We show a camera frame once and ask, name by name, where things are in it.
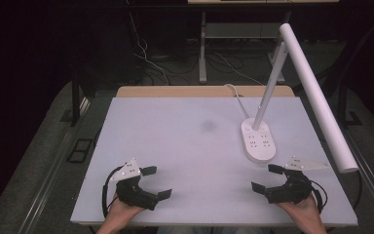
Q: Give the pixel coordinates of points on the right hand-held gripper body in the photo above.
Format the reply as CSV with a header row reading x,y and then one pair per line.
x,y
292,191

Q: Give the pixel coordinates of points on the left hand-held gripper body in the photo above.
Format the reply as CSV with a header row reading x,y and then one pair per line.
x,y
133,191

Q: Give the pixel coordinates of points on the person's right hand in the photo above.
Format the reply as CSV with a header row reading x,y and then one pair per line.
x,y
302,211

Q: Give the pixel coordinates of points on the white desk lamp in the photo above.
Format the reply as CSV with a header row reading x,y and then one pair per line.
x,y
315,97

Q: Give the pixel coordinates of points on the person's left hand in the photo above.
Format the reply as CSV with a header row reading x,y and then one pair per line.
x,y
120,211

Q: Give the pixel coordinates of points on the grey metal desk frame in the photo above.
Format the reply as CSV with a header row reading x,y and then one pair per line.
x,y
203,52

